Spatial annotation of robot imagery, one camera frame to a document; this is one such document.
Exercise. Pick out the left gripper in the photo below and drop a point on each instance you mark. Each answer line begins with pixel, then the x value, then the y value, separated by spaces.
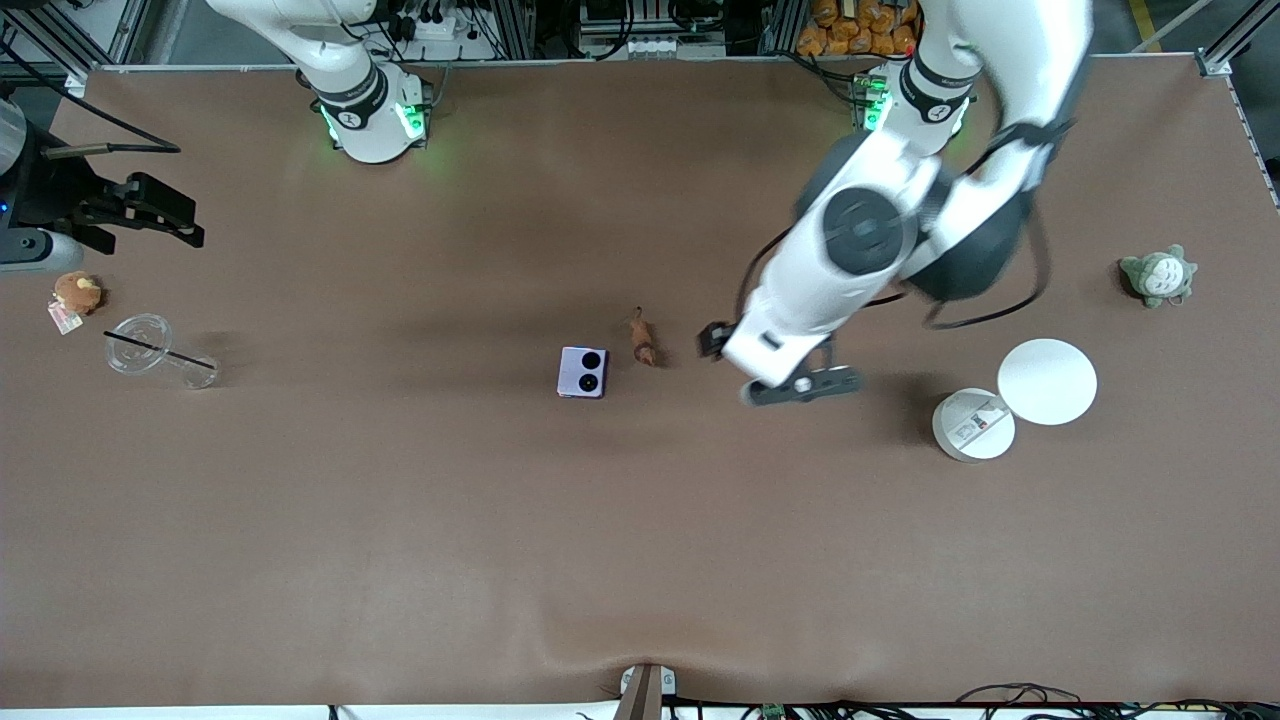
pixel 713 340

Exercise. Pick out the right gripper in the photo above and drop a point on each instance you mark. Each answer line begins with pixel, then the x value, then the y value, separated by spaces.
pixel 58 193

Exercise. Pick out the brown lion statue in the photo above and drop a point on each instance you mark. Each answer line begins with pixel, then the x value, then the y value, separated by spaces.
pixel 642 340

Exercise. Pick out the lilac flip phone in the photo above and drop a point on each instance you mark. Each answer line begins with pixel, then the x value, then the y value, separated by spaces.
pixel 575 385

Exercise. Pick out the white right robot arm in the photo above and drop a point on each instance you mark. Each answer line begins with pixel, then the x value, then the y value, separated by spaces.
pixel 360 60

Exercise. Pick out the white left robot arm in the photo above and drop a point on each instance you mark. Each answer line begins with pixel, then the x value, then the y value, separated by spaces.
pixel 1020 60

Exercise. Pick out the brown plush toy with tag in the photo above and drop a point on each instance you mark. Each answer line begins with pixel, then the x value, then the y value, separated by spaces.
pixel 78 292

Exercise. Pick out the clear plastic cup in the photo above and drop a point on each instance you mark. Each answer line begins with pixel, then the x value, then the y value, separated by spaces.
pixel 140 345

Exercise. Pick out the black straw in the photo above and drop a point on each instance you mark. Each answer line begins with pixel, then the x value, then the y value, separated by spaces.
pixel 160 350

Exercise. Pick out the white round box with label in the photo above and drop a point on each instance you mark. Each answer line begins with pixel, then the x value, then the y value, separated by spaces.
pixel 965 430

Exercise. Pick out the white round plate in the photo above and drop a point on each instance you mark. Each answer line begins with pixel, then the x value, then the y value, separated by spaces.
pixel 1047 382

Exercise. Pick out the orange stuffed items pile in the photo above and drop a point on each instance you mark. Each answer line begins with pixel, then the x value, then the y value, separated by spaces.
pixel 860 30

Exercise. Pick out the grey equipment box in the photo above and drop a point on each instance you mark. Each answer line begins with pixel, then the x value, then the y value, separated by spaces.
pixel 650 30

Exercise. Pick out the white power strip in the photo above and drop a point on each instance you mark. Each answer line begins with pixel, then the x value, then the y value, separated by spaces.
pixel 445 35

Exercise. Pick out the grey green plush toy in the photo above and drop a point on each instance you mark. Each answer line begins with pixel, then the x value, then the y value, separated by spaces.
pixel 1160 278

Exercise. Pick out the aluminium frame profile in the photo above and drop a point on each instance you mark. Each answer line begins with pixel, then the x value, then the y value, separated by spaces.
pixel 1235 40
pixel 70 50

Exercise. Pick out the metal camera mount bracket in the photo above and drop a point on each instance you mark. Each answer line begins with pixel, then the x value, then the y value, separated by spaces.
pixel 645 692

